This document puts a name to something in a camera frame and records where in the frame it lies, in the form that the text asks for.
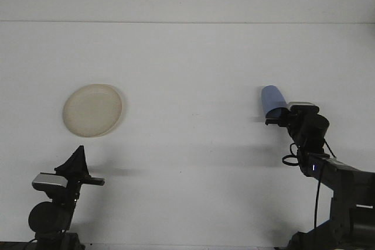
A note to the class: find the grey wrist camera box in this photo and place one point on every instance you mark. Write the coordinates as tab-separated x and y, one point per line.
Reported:
48	180
301	105

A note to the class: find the pale blue cup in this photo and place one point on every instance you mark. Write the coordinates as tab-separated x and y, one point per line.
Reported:
272	97

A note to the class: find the pale round plate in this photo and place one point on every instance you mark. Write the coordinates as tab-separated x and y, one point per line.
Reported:
92	111

